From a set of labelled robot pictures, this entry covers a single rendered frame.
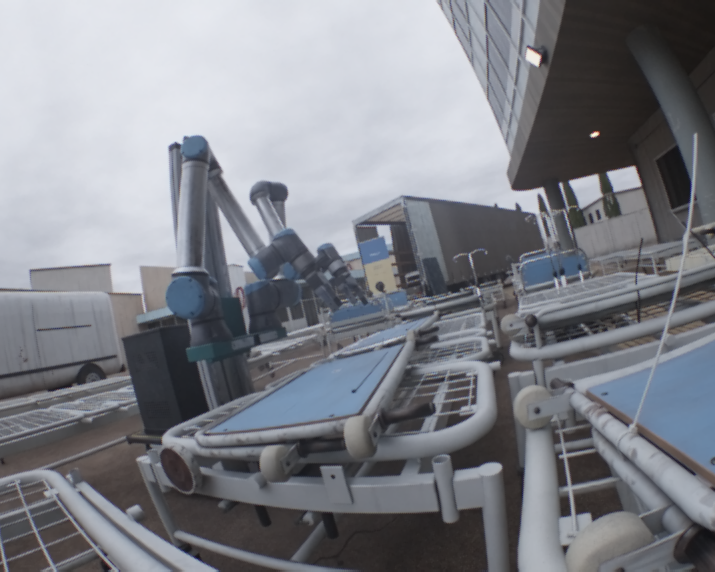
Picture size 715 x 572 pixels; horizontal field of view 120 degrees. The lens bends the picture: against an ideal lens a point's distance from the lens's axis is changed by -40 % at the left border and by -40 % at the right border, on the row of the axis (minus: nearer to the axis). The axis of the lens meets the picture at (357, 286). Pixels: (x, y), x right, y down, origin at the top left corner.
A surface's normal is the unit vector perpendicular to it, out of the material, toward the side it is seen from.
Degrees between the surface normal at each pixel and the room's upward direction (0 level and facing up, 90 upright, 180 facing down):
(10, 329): 88
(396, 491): 90
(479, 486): 90
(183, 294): 95
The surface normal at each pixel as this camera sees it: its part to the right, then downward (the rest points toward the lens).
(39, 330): 0.95, -0.23
